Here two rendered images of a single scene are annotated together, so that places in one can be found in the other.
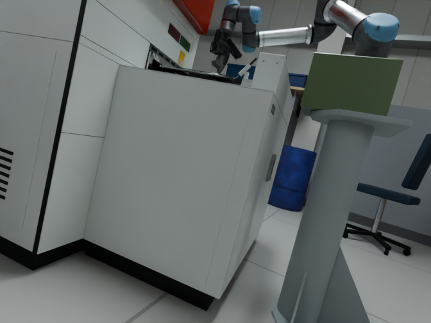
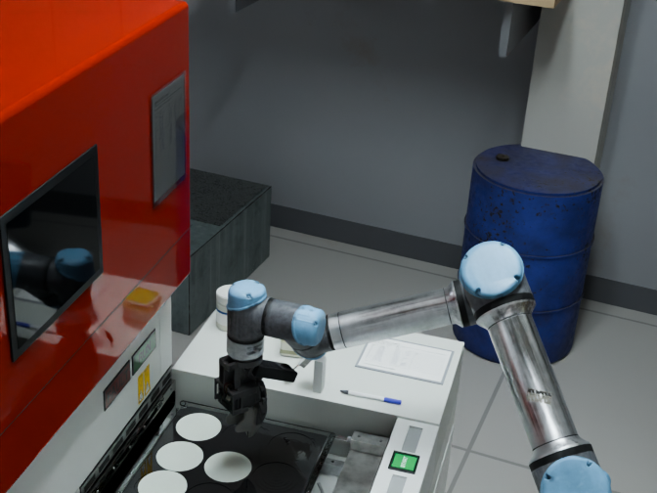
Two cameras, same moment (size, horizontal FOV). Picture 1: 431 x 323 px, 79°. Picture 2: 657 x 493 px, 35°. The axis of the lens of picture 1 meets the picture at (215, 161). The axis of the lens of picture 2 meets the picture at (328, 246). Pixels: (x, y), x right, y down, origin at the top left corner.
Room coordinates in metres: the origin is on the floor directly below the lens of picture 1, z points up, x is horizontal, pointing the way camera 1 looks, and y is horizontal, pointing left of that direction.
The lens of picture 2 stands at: (-0.39, 0.07, 2.35)
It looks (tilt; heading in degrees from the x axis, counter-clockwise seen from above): 27 degrees down; 356
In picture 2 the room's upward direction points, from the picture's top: 4 degrees clockwise
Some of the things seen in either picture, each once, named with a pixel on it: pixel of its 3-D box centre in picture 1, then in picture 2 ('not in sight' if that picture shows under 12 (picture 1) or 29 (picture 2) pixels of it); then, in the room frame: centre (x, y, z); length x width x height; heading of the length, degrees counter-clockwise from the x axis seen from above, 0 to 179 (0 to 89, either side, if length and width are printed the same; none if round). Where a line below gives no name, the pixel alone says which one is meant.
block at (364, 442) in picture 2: not in sight; (370, 443); (1.47, -0.17, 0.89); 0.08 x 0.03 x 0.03; 72
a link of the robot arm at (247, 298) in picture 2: (231, 13); (247, 311); (1.40, 0.10, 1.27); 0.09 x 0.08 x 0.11; 69
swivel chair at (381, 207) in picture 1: (389, 188); not in sight; (2.53, -1.71, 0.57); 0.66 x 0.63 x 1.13; 64
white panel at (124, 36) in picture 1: (156, 37); (84, 453); (1.26, 0.41, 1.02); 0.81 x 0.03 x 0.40; 162
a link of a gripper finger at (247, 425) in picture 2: (219, 63); (246, 425); (1.38, 0.10, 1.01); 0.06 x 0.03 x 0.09; 125
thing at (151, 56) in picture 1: (170, 75); (132, 452); (1.42, 0.34, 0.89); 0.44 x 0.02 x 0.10; 162
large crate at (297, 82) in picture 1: (289, 83); not in sight; (3.46, -0.69, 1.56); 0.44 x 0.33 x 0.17; 66
